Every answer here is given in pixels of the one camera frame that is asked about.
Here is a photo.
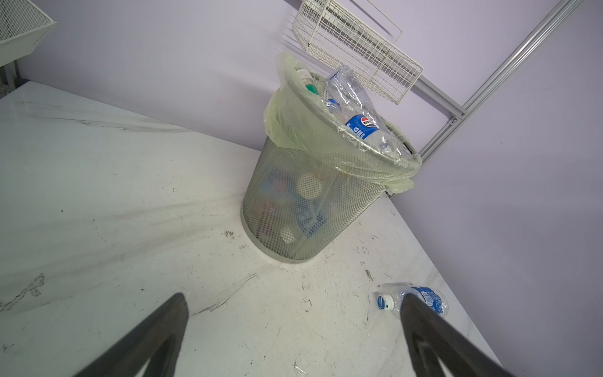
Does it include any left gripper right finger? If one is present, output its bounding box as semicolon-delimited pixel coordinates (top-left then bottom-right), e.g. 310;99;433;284
400;295;512;377

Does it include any green label clear bottle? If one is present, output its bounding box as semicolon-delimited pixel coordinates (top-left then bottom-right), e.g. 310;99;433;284
296;68;320;96

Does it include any grey mesh waste bin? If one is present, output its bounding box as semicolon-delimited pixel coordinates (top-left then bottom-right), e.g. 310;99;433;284
239;51;422;264

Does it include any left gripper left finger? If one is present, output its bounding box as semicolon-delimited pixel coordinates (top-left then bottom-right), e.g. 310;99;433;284
76;292;189;376

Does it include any white wire wall basket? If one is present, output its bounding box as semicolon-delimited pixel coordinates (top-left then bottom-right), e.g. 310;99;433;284
292;0;423;105

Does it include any white mesh two-tier shelf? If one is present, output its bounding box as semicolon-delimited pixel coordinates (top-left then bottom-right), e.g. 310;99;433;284
0;0;56;66

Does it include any crushed clear bottle white cap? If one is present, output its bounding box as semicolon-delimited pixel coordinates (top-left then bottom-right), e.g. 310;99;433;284
321;65;381;124

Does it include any small blue label bottle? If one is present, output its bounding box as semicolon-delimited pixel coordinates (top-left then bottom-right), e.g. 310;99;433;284
346;114;404;159

